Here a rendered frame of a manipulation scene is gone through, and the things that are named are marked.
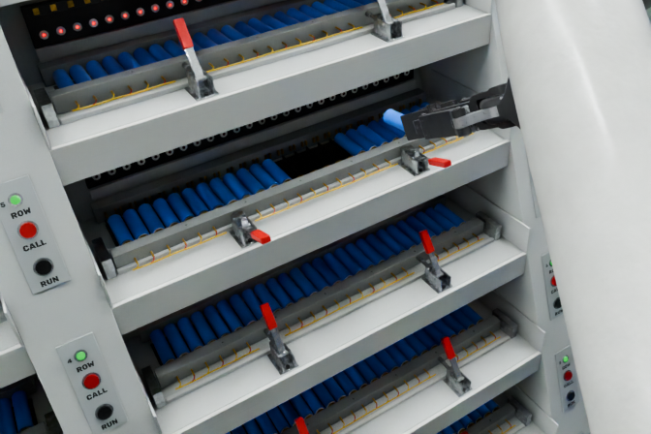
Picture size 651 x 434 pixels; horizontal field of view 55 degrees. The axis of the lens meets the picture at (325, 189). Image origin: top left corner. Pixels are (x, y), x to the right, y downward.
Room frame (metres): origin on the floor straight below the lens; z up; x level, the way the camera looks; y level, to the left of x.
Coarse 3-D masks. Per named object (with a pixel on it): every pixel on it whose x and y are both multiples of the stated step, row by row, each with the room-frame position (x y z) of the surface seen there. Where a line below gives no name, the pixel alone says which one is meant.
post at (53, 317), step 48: (0, 48) 0.64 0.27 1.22; (0, 96) 0.64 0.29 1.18; (0, 144) 0.63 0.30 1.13; (48, 192) 0.64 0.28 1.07; (0, 240) 0.61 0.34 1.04; (0, 288) 0.61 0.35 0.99; (96, 288) 0.64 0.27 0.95; (48, 336) 0.62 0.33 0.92; (96, 336) 0.63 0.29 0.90; (48, 384) 0.61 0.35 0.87; (144, 432) 0.64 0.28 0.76
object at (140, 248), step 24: (384, 144) 0.87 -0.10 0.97; (408, 144) 0.87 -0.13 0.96; (336, 168) 0.83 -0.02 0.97; (360, 168) 0.84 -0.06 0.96; (264, 192) 0.79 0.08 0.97; (288, 192) 0.79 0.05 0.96; (216, 216) 0.75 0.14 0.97; (264, 216) 0.76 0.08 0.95; (144, 240) 0.72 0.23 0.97; (168, 240) 0.72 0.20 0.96; (120, 264) 0.70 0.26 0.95; (144, 264) 0.70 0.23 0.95
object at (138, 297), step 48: (384, 96) 1.01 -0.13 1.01; (432, 96) 1.04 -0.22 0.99; (240, 144) 0.90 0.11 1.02; (480, 144) 0.89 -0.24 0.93; (96, 192) 0.82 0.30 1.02; (336, 192) 0.81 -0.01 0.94; (384, 192) 0.80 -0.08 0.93; (432, 192) 0.84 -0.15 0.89; (96, 240) 0.72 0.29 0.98; (288, 240) 0.74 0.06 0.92; (336, 240) 0.78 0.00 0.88; (144, 288) 0.67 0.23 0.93; (192, 288) 0.69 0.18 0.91
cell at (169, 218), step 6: (156, 204) 0.80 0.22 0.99; (162, 204) 0.80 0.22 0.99; (168, 204) 0.80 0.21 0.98; (156, 210) 0.80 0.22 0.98; (162, 210) 0.78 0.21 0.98; (168, 210) 0.78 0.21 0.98; (162, 216) 0.78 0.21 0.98; (168, 216) 0.77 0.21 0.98; (174, 216) 0.77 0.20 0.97; (168, 222) 0.76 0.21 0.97; (174, 222) 0.76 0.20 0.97
